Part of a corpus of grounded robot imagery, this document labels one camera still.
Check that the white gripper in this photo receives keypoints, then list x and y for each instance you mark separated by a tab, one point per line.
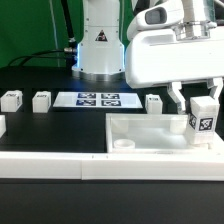
155	58

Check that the white square table top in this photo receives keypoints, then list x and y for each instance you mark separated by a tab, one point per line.
153	134

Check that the white sheet with AprilTags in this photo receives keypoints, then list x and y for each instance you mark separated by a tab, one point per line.
97	100

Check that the white U-shaped obstacle fence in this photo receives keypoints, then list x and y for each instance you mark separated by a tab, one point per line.
73	146

